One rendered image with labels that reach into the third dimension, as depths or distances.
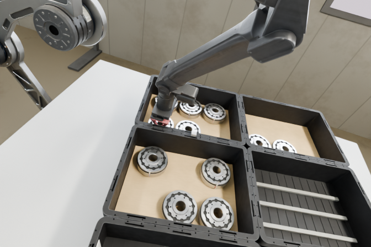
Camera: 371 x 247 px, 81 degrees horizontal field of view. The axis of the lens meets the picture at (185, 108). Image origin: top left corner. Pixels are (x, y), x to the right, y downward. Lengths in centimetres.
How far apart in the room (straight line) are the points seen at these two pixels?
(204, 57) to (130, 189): 47
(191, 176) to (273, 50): 54
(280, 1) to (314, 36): 203
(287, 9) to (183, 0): 196
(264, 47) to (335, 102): 245
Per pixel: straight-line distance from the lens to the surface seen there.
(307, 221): 90
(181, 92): 68
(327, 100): 274
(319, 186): 102
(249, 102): 104
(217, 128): 95
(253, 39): 38
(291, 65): 244
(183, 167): 79
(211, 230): 62
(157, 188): 74
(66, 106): 117
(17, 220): 91
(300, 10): 33
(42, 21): 83
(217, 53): 45
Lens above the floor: 150
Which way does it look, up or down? 42 degrees down
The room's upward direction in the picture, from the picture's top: 16 degrees clockwise
